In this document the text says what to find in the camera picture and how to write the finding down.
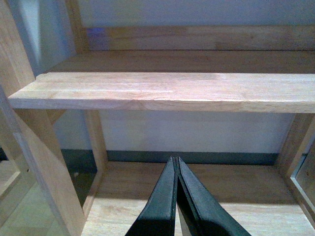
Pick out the wooden shelf rack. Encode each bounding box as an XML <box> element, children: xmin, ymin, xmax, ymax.
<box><xmin>0</xmin><ymin>0</ymin><xmax>315</xmax><ymax>236</ymax></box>
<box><xmin>0</xmin><ymin>88</ymin><xmax>35</xmax><ymax>226</ymax></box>

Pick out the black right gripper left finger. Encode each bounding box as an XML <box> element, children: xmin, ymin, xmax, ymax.
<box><xmin>126</xmin><ymin>158</ymin><xmax>178</xmax><ymax>236</ymax></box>

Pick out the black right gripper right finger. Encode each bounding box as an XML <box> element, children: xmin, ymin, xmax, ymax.
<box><xmin>177</xmin><ymin>157</ymin><xmax>250</xmax><ymax>236</ymax></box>

